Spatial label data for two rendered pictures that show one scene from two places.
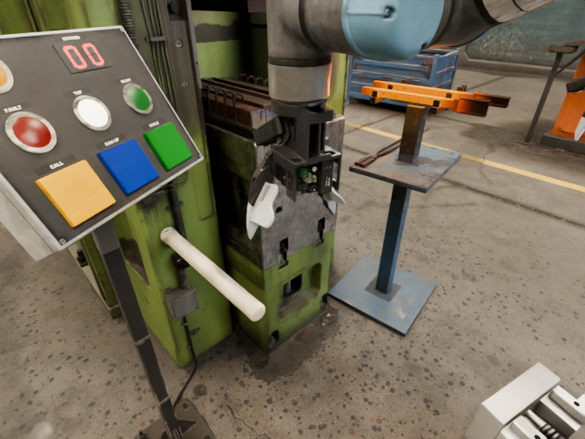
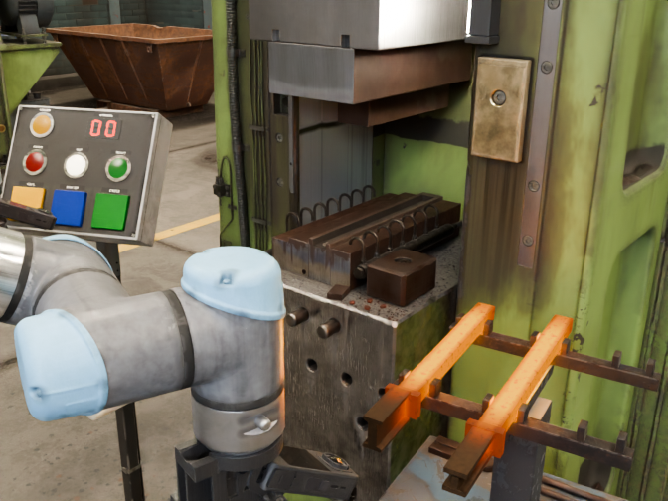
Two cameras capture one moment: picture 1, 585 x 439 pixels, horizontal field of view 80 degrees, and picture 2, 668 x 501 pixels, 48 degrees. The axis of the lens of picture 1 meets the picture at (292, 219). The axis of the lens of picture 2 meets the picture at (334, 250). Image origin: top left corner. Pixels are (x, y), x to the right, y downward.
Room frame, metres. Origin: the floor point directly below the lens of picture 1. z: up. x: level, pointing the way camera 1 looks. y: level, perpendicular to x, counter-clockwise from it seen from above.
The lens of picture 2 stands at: (0.88, -1.32, 1.49)
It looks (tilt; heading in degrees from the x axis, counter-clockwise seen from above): 21 degrees down; 82
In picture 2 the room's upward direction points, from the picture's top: 1 degrees clockwise
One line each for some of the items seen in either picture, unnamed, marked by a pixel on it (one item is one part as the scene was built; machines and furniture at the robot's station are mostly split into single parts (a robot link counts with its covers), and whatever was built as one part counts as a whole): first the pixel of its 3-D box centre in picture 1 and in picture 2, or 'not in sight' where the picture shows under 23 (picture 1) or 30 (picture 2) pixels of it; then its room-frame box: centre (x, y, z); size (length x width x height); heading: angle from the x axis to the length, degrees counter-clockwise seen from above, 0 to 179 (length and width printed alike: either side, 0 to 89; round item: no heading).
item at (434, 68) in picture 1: (400, 77); not in sight; (4.91, -1.43, 0.36); 1.20 x 0.80 x 0.72; 49
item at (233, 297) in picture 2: not in sight; (231, 325); (0.87, -0.80, 1.23); 0.09 x 0.08 x 0.11; 21
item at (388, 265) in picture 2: not in sight; (402, 276); (1.19, -0.05, 0.95); 0.12 x 0.08 x 0.06; 44
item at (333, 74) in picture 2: not in sight; (377, 62); (1.18, 0.19, 1.32); 0.42 x 0.20 x 0.10; 44
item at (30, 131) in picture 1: (31, 132); (35, 162); (0.46, 0.35, 1.09); 0.05 x 0.03 x 0.04; 134
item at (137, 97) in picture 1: (137, 98); (117, 168); (0.64, 0.28, 1.09); 0.05 x 0.03 x 0.04; 134
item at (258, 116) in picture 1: (236, 100); (372, 231); (1.18, 0.19, 0.96); 0.42 x 0.20 x 0.09; 44
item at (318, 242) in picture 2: (241, 88); (381, 218); (1.19, 0.17, 0.99); 0.42 x 0.05 x 0.01; 44
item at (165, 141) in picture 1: (167, 146); (111, 212); (0.63, 0.24, 1.01); 0.07 x 0.05 x 0.07; 159
